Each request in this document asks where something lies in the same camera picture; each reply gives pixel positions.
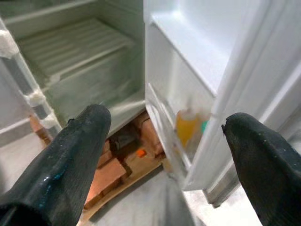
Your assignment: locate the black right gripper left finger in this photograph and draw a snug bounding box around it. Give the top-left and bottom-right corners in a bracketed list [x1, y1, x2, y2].
[0, 104, 112, 226]

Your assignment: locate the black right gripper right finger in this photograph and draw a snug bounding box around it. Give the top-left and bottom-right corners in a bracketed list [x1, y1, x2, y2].
[221, 112, 301, 226]

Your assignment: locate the grey taped fridge door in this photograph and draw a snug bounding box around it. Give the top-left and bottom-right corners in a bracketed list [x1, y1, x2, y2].
[0, 18, 62, 148]

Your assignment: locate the white fridge body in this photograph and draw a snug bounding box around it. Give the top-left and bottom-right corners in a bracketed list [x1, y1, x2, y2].
[0, 0, 148, 139]

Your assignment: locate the white fridge door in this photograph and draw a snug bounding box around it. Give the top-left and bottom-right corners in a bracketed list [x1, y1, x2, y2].
[143, 0, 301, 208]

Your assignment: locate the wooden base board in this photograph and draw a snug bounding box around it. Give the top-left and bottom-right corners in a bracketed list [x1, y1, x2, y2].
[81, 160, 164, 222]

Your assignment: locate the orange juice bottle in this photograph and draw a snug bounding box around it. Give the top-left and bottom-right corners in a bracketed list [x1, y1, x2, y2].
[175, 110, 200, 149]

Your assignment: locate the clear door shelf rail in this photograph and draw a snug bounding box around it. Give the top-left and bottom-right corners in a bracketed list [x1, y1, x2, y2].
[146, 82, 192, 179]

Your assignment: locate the white wire fridge shelf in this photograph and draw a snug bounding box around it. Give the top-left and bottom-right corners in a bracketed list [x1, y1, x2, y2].
[17, 17, 136, 91]

